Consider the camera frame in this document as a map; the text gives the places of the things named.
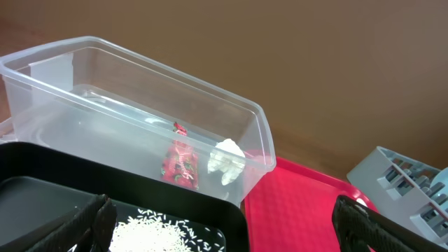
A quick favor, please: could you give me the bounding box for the red snack wrapper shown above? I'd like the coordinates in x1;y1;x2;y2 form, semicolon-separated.
161;140;199;190

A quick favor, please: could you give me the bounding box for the white rice pile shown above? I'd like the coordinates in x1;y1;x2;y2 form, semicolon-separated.
109;209;227;252

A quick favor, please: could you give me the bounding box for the grey dishwasher rack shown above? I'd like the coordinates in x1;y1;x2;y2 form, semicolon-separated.
346;146;447;248

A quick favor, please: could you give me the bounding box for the white tissue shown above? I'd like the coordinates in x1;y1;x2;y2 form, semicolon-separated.
207;139;246;186

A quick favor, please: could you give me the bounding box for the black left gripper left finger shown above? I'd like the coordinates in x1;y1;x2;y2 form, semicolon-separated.
28;195;118;252

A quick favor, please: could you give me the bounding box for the light blue plate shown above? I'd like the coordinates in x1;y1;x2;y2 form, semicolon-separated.
430;167;448;194

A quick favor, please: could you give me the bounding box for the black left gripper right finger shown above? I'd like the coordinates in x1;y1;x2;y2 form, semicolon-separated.
332;195;447;252

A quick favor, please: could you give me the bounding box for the black waste tray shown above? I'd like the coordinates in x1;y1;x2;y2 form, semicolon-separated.
1;142;250;252

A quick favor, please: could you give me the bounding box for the red plastic tray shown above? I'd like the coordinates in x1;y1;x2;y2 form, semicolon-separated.
244;157;376;252

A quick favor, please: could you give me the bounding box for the clear plastic bin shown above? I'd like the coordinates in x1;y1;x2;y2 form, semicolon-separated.
1;36;277;205

